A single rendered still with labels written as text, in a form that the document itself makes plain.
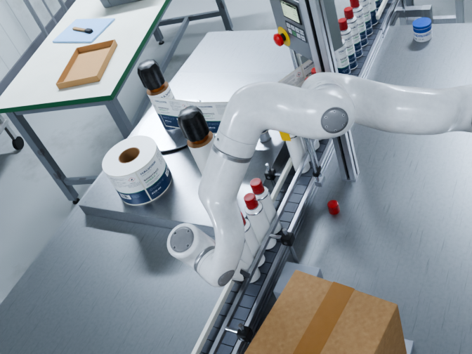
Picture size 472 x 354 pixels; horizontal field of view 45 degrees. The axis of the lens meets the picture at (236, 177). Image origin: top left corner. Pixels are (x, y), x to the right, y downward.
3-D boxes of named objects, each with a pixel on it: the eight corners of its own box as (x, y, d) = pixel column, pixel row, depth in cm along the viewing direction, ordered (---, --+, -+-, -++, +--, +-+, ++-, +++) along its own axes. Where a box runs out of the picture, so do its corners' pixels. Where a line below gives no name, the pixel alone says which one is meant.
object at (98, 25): (76, 20, 350) (76, 18, 349) (115, 20, 334) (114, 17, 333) (53, 43, 337) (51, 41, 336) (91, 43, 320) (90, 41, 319)
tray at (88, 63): (79, 53, 316) (76, 47, 314) (117, 44, 309) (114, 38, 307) (58, 89, 292) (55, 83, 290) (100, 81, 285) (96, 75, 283)
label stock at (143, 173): (178, 161, 207) (162, 132, 197) (164, 202, 193) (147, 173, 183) (129, 167, 213) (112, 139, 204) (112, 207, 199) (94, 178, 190)
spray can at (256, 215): (263, 235, 169) (244, 188, 156) (279, 238, 167) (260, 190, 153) (257, 248, 166) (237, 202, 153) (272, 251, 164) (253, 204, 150)
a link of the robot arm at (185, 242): (232, 255, 135) (208, 233, 141) (206, 237, 125) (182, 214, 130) (209, 282, 135) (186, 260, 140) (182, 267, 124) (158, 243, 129)
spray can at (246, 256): (247, 267, 162) (225, 221, 149) (263, 270, 160) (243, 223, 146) (240, 282, 159) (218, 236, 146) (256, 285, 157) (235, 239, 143)
